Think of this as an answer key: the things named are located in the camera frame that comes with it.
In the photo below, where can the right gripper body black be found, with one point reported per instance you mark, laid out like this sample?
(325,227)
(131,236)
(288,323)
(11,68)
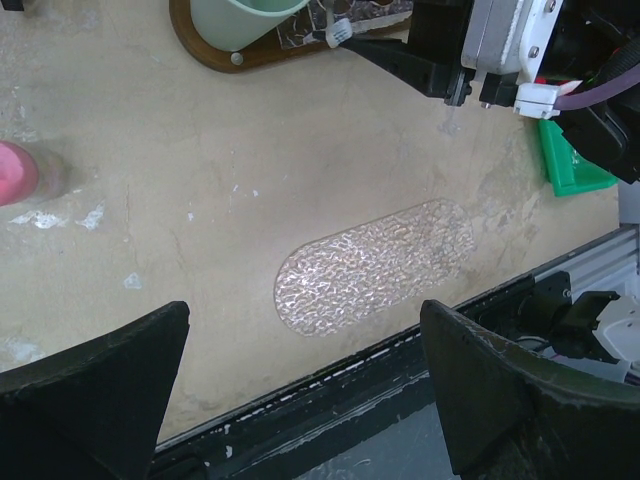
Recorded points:
(436,37)

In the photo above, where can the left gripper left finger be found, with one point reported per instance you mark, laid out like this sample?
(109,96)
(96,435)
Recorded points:
(94,411)

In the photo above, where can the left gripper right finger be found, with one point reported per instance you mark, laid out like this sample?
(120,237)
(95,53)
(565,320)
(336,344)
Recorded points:
(509,413)

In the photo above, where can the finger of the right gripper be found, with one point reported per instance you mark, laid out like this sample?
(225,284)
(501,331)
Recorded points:
(428,77)

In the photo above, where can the grey toothbrush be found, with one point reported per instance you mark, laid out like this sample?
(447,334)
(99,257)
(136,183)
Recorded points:
(336,31)

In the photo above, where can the green plastic cup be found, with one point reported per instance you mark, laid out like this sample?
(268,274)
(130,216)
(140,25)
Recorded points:
(231,25)

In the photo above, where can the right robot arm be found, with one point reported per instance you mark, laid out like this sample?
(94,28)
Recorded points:
(575,63)

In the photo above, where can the dark wooden oval tray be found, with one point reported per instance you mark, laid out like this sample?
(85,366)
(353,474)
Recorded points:
(264,51)

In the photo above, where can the green bin cups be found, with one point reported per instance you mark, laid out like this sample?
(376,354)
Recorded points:
(567,171)

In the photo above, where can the textured clear oval mat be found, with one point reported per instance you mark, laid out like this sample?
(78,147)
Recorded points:
(339,280)

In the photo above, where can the pink cap bottle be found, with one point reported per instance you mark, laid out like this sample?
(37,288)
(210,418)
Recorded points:
(30,173)

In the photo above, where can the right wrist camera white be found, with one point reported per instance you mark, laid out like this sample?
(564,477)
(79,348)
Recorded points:
(505,44)

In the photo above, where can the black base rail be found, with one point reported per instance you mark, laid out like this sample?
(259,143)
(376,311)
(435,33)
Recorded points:
(371,415)

